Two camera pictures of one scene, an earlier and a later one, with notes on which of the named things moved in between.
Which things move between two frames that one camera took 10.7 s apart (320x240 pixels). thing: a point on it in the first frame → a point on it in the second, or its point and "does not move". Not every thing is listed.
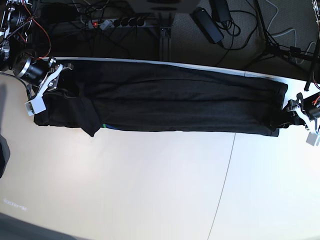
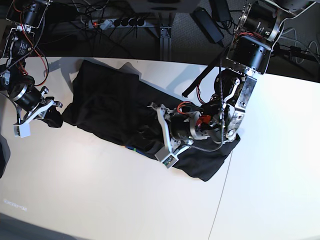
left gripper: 39,73 → 29,98
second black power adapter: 219,10 does not move
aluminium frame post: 165,21 does not move
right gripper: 310,105 → 186,128
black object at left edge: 5,154 does not move
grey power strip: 100,24 does not move
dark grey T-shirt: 97,96 → 115,101
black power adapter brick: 207,24 does not move
